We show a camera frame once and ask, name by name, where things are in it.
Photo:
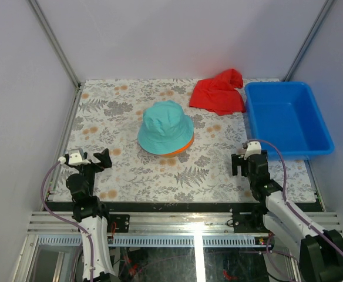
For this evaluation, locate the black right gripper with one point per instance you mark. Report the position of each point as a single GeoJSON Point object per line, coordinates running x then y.
{"type": "Point", "coordinates": [238, 160]}

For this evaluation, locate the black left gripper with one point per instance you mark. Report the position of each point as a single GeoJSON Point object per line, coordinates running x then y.
{"type": "Point", "coordinates": [104, 157]}

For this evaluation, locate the orange hat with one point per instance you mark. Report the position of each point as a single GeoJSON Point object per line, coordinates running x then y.
{"type": "Point", "coordinates": [183, 149]}

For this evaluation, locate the teal bucket hat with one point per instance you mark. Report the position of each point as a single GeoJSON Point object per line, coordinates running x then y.
{"type": "Point", "coordinates": [165, 128]}

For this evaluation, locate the red cloth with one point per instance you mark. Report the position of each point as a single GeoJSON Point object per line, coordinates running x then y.
{"type": "Point", "coordinates": [219, 94]}

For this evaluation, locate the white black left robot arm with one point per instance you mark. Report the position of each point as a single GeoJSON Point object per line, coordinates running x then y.
{"type": "Point", "coordinates": [93, 221]}

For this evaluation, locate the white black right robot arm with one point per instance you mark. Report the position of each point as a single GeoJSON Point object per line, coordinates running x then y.
{"type": "Point", "coordinates": [319, 251]}

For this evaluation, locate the blue plastic bin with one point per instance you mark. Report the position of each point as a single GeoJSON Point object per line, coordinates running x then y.
{"type": "Point", "coordinates": [286, 114]}

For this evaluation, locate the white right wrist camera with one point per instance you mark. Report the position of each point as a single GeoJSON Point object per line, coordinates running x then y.
{"type": "Point", "coordinates": [251, 148]}

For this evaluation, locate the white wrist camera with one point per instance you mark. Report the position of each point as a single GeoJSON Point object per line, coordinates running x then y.
{"type": "Point", "coordinates": [73, 159]}
{"type": "Point", "coordinates": [251, 148]}

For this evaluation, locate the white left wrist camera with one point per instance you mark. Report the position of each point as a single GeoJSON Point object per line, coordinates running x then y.
{"type": "Point", "coordinates": [73, 159]}

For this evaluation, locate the aluminium corner frame post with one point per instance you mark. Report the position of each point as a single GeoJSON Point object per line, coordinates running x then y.
{"type": "Point", "coordinates": [53, 41]}

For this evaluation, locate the aluminium mounting rail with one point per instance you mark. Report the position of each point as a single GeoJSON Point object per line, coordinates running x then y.
{"type": "Point", "coordinates": [42, 222]}

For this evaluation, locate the white slotted cable duct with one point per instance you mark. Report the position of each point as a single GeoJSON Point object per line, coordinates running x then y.
{"type": "Point", "coordinates": [161, 241]}

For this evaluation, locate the right aluminium corner post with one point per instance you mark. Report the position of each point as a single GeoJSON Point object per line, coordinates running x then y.
{"type": "Point", "coordinates": [312, 33]}

